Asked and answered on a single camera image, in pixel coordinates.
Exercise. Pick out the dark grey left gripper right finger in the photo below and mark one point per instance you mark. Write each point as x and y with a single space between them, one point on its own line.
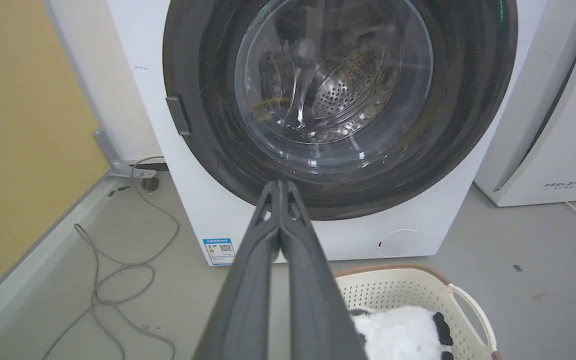
313 295

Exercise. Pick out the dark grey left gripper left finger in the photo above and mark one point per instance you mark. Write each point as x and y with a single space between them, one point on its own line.
248 290

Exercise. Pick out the white front-load washing machine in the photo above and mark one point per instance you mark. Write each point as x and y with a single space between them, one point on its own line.
178 165

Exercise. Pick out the round black washing machine door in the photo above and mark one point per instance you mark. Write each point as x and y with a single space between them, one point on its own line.
333 100

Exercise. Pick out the blue energy label sticker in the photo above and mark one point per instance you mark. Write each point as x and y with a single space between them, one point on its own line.
219 251

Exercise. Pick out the white and black plush toy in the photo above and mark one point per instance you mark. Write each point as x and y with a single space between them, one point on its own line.
398 335

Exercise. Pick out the cream perforated laundry basket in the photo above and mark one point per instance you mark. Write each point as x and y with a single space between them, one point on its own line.
418 290

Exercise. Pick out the white air purifier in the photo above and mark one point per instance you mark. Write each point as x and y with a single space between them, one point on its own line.
553 125

